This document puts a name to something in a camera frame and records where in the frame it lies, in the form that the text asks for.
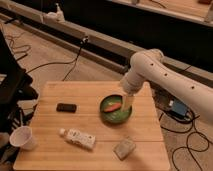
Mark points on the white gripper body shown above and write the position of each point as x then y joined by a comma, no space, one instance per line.
131,85

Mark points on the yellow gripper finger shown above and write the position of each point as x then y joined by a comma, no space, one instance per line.
127,101

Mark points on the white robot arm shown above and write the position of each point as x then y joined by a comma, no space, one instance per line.
147,65

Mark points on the green bowl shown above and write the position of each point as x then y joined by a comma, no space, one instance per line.
111,112

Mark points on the white plastic bottle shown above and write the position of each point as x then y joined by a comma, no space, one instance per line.
77,137

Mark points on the black phone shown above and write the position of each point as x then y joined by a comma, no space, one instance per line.
64,107

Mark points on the white object on rail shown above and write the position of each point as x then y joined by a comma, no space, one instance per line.
57,16

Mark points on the black chair frame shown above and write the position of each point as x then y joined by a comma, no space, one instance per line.
15,86

